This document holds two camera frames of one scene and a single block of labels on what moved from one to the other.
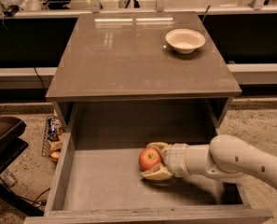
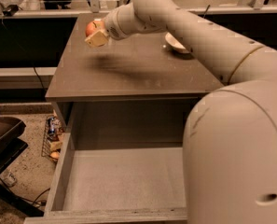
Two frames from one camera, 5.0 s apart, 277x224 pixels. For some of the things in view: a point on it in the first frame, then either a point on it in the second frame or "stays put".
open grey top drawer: x=105 y=185 stays put
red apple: x=148 y=158 → x=93 y=27
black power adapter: x=11 y=10 stays put
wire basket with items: x=52 y=143 stays put
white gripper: x=175 y=159 → x=114 y=27
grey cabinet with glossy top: x=116 y=80 stays put
